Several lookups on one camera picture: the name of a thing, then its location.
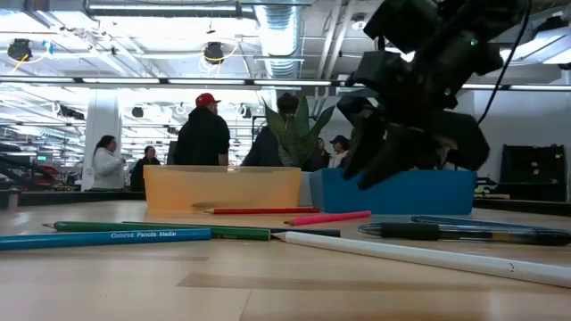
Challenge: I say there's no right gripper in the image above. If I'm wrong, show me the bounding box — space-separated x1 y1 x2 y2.
337 94 491 191

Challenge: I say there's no pink pencil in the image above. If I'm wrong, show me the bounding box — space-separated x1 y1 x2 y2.
283 210 373 227

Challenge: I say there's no black grip ballpoint pen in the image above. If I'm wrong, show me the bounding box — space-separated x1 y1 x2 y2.
357 221 571 248

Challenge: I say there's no white pencil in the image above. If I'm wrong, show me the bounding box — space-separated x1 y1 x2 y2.
270 230 571 290

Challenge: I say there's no dark blue pencil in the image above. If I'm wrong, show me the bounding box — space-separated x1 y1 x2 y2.
410 214 571 233

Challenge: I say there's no red pencil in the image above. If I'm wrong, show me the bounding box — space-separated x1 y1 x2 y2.
203 206 322 216

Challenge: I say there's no person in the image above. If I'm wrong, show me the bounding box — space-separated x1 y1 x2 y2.
128 144 161 193
240 92 301 169
91 135 127 192
327 135 353 169
311 136 331 172
171 92 232 167

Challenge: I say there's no blue plastic tray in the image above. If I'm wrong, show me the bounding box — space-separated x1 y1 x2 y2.
309 168 477 217

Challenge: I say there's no snake plant in white pot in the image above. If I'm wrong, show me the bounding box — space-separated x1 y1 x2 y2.
261 94 336 207

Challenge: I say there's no black equipment case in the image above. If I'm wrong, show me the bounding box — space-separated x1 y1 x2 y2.
499 143 568 202

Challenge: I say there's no green pencil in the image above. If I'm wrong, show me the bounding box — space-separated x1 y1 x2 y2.
42 220 272 243

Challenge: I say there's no orange plastic tray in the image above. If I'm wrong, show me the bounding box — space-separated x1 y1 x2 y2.
143 164 303 212

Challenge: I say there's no long LED light bar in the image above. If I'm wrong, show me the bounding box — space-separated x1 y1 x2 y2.
0 75 571 93

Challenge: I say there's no white square pillar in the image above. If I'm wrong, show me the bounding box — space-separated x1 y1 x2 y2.
79 88 124 192

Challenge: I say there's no light blue pencil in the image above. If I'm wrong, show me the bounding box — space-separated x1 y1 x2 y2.
0 227 212 251

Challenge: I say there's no red and black machine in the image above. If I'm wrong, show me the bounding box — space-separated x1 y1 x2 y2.
0 142 59 191

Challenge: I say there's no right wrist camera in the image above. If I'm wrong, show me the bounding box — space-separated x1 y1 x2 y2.
346 49 405 89

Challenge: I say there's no silver ventilation duct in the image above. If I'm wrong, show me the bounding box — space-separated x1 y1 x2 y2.
253 4 309 80

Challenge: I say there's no black hanging camera unit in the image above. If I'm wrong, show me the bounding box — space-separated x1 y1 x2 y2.
6 37 35 62
203 41 227 66

